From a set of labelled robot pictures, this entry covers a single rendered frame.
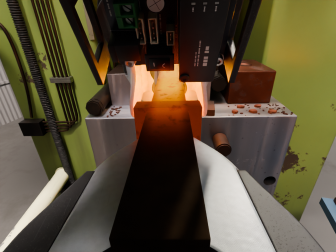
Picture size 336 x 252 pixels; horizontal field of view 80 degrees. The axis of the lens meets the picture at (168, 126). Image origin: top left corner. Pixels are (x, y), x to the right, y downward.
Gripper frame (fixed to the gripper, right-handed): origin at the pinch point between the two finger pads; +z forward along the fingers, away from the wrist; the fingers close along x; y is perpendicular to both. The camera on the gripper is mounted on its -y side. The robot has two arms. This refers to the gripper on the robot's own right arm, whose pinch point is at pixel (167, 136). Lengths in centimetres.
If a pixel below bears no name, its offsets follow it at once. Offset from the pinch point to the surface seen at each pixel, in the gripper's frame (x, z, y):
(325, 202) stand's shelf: 36, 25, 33
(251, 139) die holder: 14.7, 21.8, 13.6
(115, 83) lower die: -11.1, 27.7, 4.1
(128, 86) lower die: -8.6, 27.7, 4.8
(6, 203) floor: -114, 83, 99
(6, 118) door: -202, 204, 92
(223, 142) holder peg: 8.6, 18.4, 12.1
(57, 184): -35, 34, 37
